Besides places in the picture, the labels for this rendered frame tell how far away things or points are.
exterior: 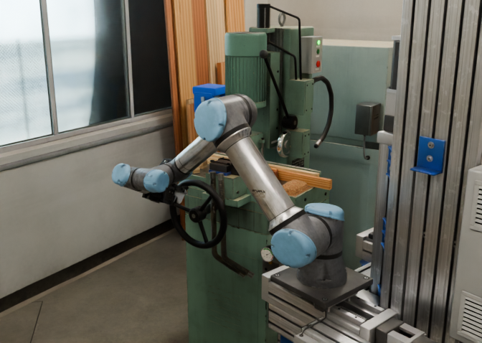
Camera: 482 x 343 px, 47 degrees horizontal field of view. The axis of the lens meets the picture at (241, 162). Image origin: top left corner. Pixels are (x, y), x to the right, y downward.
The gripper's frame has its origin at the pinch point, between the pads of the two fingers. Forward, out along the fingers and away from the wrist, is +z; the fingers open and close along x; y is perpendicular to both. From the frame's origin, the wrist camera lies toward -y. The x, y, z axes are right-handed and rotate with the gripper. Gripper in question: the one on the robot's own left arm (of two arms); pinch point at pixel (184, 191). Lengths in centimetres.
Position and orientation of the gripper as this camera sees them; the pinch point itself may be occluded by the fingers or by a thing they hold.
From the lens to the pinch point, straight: 216.6
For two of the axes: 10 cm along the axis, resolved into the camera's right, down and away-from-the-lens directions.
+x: 8.1, 0.9, -5.8
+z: 5.4, 2.7, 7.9
